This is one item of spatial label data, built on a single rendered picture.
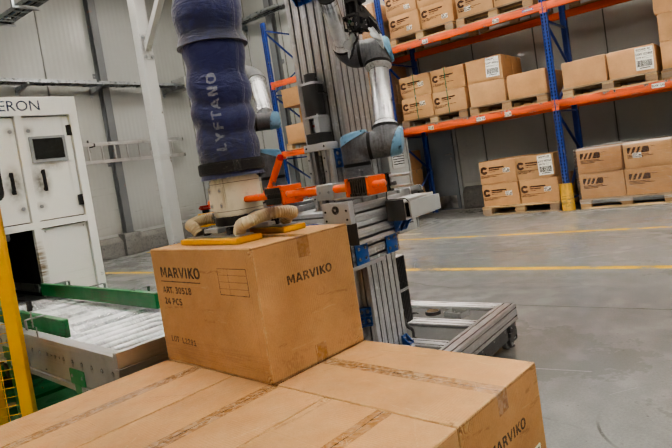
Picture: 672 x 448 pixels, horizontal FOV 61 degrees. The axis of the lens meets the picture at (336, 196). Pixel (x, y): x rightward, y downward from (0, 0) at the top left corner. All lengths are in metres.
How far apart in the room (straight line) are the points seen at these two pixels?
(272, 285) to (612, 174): 7.37
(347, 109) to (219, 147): 0.90
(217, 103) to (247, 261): 0.55
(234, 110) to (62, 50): 10.76
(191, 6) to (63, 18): 10.89
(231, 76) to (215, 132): 0.19
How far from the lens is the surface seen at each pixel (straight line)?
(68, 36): 12.72
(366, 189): 1.49
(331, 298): 1.83
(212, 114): 1.89
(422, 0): 9.87
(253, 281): 1.65
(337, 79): 2.60
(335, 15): 2.34
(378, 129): 2.34
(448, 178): 10.94
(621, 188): 8.69
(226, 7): 1.96
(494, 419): 1.47
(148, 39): 5.62
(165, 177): 5.52
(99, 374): 2.36
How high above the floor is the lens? 1.13
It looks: 3 degrees down
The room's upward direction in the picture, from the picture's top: 9 degrees counter-clockwise
